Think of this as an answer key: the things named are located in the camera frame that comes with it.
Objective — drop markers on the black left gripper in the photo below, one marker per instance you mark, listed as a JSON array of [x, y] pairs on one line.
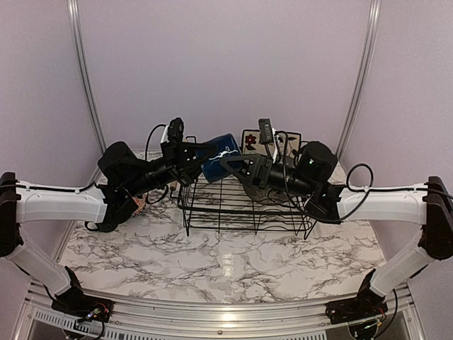
[[178, 161]]

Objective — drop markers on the blue white patterned bowl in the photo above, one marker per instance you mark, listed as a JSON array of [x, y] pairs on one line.
[[141, 202]]

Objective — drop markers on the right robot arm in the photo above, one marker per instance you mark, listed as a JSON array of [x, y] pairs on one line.
[[428, 205]]

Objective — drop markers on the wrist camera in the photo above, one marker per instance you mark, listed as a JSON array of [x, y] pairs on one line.
[[175, 131], [267, 134]]

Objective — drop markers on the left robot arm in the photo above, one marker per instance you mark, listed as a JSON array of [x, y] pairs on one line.
[[25, 205]]

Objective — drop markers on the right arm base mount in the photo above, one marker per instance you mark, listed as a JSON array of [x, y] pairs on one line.
[[365, 304]]

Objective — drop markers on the left aluminium wall post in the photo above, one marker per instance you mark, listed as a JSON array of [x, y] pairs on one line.
[[77, 33]]

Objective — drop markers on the right aluminium wall post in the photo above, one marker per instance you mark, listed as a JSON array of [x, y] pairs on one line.
[[363, 70]]

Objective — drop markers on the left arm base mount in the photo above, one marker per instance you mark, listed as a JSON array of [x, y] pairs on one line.
[[87, 308]]

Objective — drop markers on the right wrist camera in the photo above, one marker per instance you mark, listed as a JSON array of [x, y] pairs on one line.
[[267, 134]]

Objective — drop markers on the grey reindeer round plate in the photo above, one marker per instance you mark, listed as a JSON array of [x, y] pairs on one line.
[[273, 192]]

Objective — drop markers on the aluminium front rail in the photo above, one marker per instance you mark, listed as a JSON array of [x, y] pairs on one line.
[[142, 318]]

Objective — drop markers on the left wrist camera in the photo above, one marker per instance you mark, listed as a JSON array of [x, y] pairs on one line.
[[175, 131]]

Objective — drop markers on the aluminium wall post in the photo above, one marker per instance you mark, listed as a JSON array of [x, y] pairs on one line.
[[363, 70], [77, 33]]

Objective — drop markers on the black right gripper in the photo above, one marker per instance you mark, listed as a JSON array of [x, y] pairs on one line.
[[258, 171]]

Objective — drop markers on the black wire dish rack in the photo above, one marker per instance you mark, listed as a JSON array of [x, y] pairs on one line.
[[217, 200]]

